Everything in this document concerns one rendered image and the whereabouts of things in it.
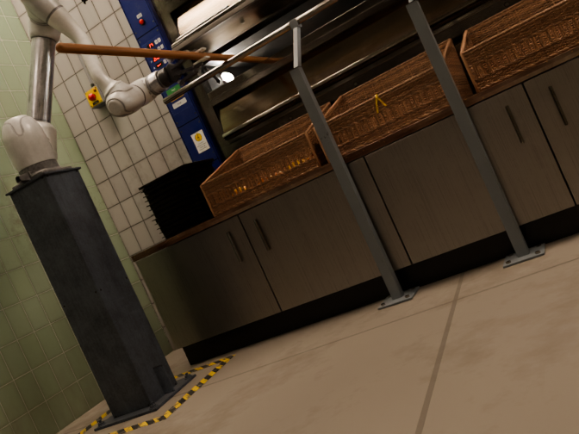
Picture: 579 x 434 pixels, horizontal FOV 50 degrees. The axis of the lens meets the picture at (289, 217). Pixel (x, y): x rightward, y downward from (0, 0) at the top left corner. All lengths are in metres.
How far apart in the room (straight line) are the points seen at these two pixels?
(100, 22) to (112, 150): 0.68
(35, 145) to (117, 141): 0.99
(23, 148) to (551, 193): 1.96
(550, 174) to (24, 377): 2.30
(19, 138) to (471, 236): 1.77
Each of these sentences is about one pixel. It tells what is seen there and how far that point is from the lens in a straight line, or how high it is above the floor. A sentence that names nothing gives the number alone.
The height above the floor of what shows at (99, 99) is 1.43.
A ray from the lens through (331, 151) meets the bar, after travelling 2.31.
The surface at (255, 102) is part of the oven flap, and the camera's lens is 3.09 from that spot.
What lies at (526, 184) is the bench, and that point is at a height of 0.23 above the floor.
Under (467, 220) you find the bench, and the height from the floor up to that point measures 0.18.
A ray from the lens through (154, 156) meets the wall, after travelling 3.42.
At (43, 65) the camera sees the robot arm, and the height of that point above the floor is 1.49.
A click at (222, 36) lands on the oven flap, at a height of 1.37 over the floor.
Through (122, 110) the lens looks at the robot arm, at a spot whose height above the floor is 1.11.
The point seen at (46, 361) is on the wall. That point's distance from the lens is 3.10.
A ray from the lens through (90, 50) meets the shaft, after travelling 2.04.
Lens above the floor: 0.51
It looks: 1 degrees down
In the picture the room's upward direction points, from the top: 24 degrees counter-clockwise
